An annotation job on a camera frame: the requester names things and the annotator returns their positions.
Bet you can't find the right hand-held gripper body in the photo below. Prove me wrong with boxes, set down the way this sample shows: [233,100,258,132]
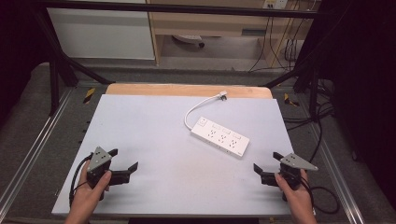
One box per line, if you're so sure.
[277,152,319,203]

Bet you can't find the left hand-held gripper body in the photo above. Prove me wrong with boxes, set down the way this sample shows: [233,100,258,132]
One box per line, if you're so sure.
[86,146,114,202]

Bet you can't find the person's right hand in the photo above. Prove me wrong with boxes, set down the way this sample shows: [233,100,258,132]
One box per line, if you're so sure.
[274,169,316,219]

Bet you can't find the person's left hand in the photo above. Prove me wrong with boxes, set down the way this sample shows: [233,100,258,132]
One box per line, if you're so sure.
[68,169,113,219]

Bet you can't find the white table cover board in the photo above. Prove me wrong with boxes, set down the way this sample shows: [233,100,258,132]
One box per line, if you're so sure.
[50,93,295,217]

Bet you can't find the white power strip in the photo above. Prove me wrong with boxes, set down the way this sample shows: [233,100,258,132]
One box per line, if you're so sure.
[190,116,251,160]

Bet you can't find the wooden table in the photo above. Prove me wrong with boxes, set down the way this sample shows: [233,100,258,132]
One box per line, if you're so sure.
[105,82,274,100]

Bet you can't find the black curtain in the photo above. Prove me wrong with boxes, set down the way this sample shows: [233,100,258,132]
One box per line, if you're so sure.
[311,0,396,203]
[0,0,52,122]

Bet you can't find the white cabinet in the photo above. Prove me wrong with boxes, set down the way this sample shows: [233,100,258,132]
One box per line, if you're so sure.
[46,0,156,61]

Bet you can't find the grey power strip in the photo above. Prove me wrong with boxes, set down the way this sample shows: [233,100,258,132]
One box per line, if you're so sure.
[172,34,206,49]

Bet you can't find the wooden shelf desk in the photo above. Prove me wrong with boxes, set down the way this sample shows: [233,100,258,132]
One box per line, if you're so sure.
[146,0,316,67]

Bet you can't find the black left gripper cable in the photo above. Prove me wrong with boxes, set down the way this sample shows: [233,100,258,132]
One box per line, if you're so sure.
[68,152,94,209]

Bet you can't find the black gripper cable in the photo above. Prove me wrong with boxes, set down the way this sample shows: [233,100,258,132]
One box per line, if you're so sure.
[298,177,341,216]
[68,152,94,209]

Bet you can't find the aluminium floor rail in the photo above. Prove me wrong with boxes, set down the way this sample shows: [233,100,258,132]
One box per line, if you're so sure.
[306,122,366,224]
[0,87,76,216]

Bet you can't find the black floor cables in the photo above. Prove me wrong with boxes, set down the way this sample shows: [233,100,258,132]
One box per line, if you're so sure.
[281,77,337,164]

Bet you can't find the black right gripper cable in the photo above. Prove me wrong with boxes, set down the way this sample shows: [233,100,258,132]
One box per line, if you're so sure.
[298,177,341,216]

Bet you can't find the white power strip cord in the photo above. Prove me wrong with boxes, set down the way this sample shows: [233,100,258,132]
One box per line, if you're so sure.
[183,90,229,132]

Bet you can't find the black hanging cables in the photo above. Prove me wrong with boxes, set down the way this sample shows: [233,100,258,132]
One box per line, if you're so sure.
[247,15,307,73]

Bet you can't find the white wall socket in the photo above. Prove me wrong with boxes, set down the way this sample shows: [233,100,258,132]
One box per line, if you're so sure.
[262,0,289,10]

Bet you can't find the black metal frame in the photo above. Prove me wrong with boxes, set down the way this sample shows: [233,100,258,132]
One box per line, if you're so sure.
[31,0,331,118]

